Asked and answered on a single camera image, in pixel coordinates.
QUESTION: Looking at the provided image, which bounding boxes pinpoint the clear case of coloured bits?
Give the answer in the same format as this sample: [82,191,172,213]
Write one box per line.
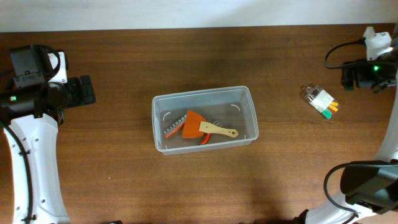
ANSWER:
[302,85,340,119]

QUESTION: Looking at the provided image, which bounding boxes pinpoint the orange socket bit rail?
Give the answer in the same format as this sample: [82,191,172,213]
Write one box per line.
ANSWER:
[164,114,187,138]

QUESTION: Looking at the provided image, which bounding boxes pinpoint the orange scraper with wooden handle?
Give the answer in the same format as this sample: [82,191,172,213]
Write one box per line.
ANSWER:
[182,110,239,139]

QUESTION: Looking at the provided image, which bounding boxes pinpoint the clear plastic container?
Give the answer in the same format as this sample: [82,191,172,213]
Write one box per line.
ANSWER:
[152,86,259,156]

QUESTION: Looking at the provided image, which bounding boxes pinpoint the orange handled pliers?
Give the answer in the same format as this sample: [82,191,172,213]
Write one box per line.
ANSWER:
[200,121,220,145]

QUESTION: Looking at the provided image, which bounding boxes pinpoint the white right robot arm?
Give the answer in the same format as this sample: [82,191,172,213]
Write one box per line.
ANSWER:
[293,27,397,224]

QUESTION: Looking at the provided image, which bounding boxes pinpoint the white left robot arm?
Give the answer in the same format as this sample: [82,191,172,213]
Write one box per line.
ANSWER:
[1,75,96,223]

